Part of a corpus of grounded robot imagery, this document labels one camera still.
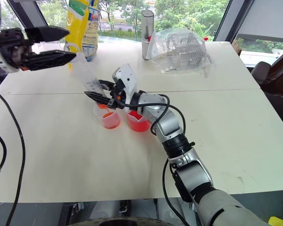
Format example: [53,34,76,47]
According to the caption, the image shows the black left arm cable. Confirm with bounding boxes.
[0,86,26,226]

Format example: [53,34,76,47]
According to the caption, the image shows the clear bag with wire basket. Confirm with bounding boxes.
[147,28,216,79]

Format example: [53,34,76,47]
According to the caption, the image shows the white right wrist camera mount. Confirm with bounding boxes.
[111,63,139,100]

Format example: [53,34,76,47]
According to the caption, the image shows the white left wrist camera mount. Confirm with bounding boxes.
[0,4,21,74]

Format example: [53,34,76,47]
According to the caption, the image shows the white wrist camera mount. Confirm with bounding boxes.
[111,63,139,100]
[0,4,21,74]

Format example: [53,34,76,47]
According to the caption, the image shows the yellow plastic refill bag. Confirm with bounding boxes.
[65,0,100,63]

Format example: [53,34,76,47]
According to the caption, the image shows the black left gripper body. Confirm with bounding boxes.
[0,27,36,70]

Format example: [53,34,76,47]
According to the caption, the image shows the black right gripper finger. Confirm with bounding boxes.
[84,91,112,106]
[98,80,116,91]

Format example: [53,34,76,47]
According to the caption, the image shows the grey window blind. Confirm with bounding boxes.
[235,0,283,44]

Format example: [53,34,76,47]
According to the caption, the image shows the tall silver metal container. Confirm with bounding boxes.
[141,9,156,61]

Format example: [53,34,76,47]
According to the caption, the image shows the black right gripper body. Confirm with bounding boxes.
[107,80,133,110]

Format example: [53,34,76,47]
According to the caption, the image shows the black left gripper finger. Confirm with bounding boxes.
[21,49,77,72]
[25,25,70,45]

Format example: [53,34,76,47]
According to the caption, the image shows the yellow object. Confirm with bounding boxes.
[268,216,283,226]

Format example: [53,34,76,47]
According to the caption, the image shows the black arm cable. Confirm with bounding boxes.
[0,86,26,226]
[109,93,192,226]

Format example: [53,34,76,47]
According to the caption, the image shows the clear cup with red liquid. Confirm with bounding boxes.
[92,103,122,130]
[125,110,152,133]

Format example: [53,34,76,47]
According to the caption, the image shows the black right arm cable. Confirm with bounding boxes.
[109,93,192,226]

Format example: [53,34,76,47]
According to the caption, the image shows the dark brown chair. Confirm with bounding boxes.
[250,46,283,137]

